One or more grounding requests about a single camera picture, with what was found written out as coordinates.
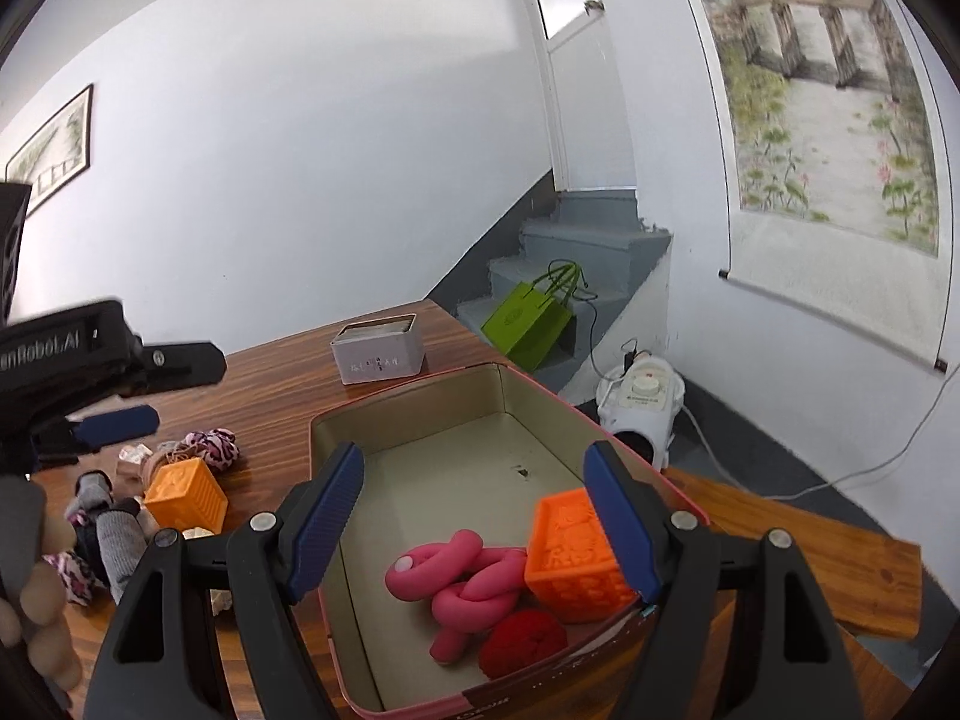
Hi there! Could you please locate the grey staircase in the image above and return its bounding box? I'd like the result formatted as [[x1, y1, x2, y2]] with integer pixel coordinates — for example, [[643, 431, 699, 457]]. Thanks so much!
[[456, 191, 672, 391]]

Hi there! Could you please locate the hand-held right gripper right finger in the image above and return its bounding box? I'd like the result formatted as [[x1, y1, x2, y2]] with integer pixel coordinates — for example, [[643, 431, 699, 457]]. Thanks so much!
[[583, 440, 863, 720]]

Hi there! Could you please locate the beige cloth doll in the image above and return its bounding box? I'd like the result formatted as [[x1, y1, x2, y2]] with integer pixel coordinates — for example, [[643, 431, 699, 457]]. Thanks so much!
[[115, 444, 188, 533]]

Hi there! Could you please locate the red yarn ball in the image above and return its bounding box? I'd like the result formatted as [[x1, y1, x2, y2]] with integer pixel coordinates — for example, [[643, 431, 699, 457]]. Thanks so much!
[[480, 610, 569, 681]]

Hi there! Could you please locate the black framed picture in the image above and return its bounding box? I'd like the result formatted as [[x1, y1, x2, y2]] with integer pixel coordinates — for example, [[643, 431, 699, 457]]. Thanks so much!
[[4, 84, 95, 218]]

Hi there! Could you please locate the white door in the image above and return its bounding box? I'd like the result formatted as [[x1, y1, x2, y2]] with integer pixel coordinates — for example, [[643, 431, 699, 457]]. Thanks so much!
[[541, 7, 640, 194]]

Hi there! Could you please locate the person's left hand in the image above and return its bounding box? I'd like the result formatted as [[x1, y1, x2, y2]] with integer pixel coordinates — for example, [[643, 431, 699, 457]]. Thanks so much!
[[0, 558, 83, 692]]

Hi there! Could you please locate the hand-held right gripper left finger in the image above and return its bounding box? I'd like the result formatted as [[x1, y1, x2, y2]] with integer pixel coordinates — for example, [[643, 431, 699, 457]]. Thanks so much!
[[82, 441, 366, 720]]

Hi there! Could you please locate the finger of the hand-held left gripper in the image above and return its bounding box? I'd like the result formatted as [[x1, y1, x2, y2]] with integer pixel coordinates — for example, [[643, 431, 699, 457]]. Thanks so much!
[[34, 404, 161, 460], [124, 340, 228, 397]]

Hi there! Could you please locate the leopard print plush toy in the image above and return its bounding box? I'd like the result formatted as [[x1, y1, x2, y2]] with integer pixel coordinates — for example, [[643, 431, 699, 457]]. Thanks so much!
[[178, 427, 241, 473]]

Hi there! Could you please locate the landscape wall scroll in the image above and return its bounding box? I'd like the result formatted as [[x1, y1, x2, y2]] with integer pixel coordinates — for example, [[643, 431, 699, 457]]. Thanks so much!
[[664, 0, 947, 372]]

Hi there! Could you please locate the pink tin container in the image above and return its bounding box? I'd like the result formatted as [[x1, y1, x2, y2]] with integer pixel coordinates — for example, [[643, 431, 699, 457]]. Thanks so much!
[[309, 362, 712, 717]]

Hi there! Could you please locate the green paper bag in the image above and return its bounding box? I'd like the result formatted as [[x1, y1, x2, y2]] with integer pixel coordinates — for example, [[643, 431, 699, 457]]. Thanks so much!
[[480, 261, 584, 374]]

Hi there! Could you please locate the black cable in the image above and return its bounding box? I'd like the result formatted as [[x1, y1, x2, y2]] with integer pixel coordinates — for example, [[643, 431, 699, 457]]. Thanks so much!
[[547, 261, 638, 383]]

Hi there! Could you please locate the white tin box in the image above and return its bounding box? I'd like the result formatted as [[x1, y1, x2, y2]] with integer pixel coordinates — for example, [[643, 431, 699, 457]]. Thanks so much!
[[330, 313, 425, 386]]

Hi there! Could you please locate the pink twisted foam roller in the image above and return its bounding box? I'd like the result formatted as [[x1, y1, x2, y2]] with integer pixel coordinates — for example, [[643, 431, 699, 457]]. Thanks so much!
[[385, 529, 530, 665]]

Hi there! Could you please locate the white power cable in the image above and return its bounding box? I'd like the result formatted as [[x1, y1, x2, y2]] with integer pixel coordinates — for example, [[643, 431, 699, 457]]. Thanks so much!
[[675, 367, 960, 500]]

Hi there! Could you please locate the white round appliance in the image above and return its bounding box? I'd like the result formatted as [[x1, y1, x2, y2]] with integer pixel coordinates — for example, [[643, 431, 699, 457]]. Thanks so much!
[[596, 360, 686, 470]]

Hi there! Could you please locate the orange embossed cube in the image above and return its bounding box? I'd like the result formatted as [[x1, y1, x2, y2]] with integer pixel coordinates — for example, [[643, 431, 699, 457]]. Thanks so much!
[[144, 457, 228, 536], [523, 487, 644, 623]]

